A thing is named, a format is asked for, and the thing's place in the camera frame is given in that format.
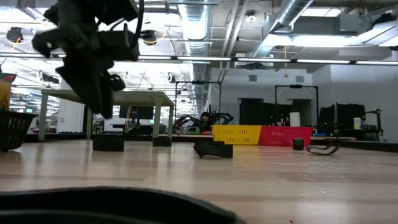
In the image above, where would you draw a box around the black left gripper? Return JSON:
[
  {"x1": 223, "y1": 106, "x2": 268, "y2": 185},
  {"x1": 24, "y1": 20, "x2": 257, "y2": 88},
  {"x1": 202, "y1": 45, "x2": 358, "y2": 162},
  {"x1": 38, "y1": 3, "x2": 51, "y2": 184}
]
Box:
[{"x1": 30, "y1": 18, "x2": 141, "y2": 120}]

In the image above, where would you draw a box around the black hair tie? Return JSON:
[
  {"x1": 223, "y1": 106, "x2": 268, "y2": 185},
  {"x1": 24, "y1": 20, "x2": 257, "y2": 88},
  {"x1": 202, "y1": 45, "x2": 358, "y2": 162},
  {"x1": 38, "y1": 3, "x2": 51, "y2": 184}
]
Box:
[{"x1": 152, "y1": 136, "x2": 173, "y2": 147}]

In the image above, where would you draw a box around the black wide screen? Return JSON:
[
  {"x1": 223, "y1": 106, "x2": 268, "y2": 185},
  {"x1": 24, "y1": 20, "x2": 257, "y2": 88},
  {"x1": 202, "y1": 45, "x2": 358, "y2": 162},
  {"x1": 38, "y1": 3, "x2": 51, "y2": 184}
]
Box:
[{"x1": 119, "y1": 105, "x2": 155, "y2": 121}]

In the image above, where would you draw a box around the green mesh shelf riser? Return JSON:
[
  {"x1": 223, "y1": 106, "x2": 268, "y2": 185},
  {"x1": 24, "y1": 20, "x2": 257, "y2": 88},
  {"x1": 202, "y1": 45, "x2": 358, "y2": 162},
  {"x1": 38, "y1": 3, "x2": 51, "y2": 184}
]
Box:
[{"x1": 37, "y1": 88, "x2": 175, "y2": 141}]

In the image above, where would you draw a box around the black plastic basket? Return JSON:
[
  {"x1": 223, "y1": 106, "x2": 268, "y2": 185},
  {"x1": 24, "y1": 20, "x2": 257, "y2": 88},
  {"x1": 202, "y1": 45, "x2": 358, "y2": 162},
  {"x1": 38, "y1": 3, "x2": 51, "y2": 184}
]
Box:
[{"x1": 0, "y1": 110, "x2": 38, "y2": 152}]

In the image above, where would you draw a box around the yellow plastic basket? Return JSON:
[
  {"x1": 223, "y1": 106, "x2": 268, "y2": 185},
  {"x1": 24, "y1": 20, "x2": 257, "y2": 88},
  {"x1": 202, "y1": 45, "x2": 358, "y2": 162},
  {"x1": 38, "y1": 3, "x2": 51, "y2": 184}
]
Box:
[{"x1": 211, "y1": 124, "x2": 264, "y2": 146}]

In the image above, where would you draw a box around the long ceiling light bar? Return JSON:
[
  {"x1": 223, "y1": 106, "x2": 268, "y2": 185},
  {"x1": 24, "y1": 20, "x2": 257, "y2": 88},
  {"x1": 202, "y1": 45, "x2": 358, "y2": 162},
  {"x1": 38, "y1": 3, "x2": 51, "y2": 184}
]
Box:
[{"x1": 0, "y1": 52, "x2": 398, "y2": 67}]

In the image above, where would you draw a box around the red plastic basket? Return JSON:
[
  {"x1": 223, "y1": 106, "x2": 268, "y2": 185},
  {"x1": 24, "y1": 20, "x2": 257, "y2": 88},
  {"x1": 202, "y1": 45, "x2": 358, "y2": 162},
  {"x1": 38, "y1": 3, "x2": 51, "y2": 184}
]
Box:
[{"x1": 257, "y1": 126, "x2": 315, "y2": 147}]

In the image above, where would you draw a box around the white paper roll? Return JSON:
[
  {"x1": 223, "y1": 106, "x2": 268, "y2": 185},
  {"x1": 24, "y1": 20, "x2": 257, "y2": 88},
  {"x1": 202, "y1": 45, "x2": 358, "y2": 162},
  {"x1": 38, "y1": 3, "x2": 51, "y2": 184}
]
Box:
[{"x1": 289, "y1": 111, "x2": 302, "y2": 128}]

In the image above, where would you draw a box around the small black block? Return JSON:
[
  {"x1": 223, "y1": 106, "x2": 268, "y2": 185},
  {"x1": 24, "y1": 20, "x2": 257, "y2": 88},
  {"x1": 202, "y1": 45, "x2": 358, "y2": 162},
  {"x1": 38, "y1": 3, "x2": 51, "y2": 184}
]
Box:
[{"x1": 292, "y1": 137, "x2": 305, "y2": 151}]

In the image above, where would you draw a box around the black background monitor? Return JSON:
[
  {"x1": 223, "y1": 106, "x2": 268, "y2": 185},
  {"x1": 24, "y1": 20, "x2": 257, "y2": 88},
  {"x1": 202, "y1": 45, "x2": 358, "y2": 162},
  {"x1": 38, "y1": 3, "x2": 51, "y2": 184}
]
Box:
[{"x1": 318, "y1": 103, "x2": 367, "y2": 138}]

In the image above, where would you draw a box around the black ceiling camera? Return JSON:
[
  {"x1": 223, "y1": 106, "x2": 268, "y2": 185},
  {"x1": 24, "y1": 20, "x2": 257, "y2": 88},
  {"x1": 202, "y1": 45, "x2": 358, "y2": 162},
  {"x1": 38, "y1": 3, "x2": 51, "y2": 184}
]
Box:
[
  {"x1": 6, "y1": 26, "x2": 25, "y2": 44},
  {"x1": 142, "y1": 29, "x2": 159, "y2": 47}
]

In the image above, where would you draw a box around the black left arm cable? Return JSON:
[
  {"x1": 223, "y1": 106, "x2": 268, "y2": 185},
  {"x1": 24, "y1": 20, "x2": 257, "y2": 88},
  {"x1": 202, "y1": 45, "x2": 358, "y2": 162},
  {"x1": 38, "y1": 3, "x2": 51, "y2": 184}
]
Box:
[{"x1": 132, "y1": 0, "x2": 146, "y2": 47}]

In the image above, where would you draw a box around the silver round air duct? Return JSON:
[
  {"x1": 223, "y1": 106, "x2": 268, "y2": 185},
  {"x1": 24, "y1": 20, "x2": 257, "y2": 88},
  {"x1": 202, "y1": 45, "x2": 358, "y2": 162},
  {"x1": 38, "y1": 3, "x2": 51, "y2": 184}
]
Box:
[{"x1": 178, "y1": 0, "x2": 215, "y2": 116}]

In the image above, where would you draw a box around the yellow hanging cord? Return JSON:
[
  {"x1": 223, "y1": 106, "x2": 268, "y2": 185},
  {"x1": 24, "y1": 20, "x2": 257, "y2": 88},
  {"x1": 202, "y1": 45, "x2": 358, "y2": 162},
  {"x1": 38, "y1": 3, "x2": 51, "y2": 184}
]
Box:
[{"x1": 282, "y1": 45, "x2": 289, "y2": 78}]

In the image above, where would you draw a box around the black station frame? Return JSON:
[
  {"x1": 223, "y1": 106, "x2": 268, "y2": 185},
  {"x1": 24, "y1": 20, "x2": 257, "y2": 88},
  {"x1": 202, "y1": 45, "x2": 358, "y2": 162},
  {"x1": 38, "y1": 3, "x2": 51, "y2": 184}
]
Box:
[{"x1": 274, "y1": 83, "x2": 320, "y2": 125}]

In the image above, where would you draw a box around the large silver air duct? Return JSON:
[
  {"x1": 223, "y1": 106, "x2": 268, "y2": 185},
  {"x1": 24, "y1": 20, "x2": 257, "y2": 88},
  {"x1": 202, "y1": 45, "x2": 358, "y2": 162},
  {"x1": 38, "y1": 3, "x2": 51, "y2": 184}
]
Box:
[{"x1": 248, "y1": 0, "x2": 315, "y2": 60}]

